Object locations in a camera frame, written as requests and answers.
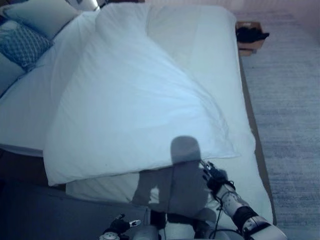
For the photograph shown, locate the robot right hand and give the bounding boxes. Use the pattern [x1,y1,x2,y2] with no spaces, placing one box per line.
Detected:
[199,160,229,193]

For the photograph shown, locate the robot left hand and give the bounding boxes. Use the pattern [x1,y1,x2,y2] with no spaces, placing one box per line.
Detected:
[106,213,141,234]

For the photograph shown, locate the white duvet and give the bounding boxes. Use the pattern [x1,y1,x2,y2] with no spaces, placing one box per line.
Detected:
[42,3,256,187]

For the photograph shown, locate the robot torso silver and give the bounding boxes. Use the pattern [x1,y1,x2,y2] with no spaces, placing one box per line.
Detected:
[131,207,242,240]

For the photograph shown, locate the grey carpet rug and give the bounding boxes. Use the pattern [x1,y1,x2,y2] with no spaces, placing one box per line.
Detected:
[231,11,320,240]

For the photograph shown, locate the mattress with white sheet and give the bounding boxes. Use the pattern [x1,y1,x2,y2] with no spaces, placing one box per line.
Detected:
[0,2,275,221]

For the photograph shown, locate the cardboard box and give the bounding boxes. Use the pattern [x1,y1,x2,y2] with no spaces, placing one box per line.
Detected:
[235,21,266,58]

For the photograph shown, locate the black cloth item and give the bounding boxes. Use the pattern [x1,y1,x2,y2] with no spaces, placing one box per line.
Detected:
[236,25,271,43]

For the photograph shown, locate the plain white pillow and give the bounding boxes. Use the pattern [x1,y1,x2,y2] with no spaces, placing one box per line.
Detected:
[0,51,26,94]
[3,0,81,41]

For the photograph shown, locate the blue patterned cushion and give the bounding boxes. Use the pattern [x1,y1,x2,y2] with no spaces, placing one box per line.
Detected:
[0,19,55,70]

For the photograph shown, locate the silver white bedside object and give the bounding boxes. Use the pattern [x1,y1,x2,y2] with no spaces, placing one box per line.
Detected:
[65,0,101,12]

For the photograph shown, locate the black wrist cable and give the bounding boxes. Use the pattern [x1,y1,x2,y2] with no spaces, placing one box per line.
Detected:
[208,192,225,240]

